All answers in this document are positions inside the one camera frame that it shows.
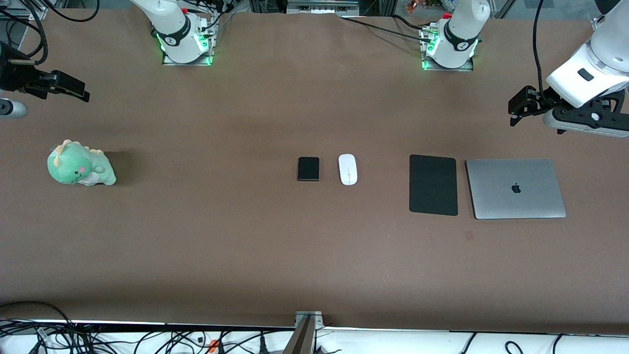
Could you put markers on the white ledge beside table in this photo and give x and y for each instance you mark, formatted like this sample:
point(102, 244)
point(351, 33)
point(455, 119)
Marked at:
point(393, 344)

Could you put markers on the aluminium frame profile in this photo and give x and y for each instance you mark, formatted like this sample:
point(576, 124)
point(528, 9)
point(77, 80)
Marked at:
point(596, 23)

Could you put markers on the black phone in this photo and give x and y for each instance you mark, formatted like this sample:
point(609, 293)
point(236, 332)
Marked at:
point(308, 168)

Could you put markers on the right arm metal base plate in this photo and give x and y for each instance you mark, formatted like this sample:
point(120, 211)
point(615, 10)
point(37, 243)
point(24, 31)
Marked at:
point(169, 62)

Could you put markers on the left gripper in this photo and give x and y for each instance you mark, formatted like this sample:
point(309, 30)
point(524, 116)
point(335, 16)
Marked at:
point(539, 100)

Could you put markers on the silver laptop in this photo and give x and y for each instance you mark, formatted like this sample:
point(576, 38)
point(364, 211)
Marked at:
point(516, 189)

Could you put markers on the metal table bracket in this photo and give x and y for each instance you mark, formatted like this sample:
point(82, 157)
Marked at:
point(308, 334)

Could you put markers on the silver metal box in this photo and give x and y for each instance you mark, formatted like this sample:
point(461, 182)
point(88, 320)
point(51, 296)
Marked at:
point(322, 6)

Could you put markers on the white computer mouse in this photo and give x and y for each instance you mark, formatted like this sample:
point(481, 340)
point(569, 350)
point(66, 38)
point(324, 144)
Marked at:
point(347, 169)

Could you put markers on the green plush dinosaur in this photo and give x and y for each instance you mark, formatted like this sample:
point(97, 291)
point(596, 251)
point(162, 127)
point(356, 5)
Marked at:
point(78, 167)

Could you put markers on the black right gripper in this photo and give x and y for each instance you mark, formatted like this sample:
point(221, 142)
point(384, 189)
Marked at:
point(14, 75)

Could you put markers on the black mouse pad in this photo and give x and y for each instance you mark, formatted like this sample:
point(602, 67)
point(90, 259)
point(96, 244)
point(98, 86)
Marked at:
point(433, 185)

